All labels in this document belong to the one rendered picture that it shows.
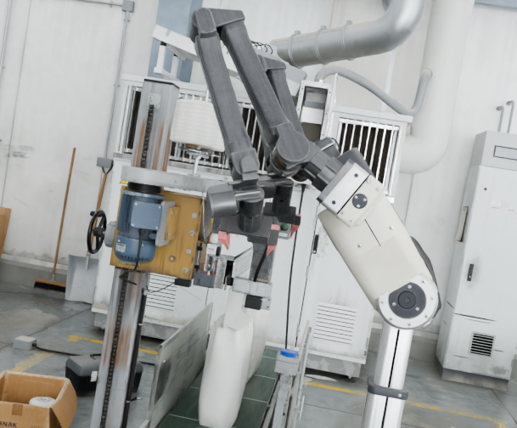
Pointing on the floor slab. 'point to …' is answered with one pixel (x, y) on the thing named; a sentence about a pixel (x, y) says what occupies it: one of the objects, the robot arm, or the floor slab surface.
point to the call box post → (280, 401)
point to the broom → (56, 250)
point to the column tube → (162, 144)
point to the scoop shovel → (84, 266)
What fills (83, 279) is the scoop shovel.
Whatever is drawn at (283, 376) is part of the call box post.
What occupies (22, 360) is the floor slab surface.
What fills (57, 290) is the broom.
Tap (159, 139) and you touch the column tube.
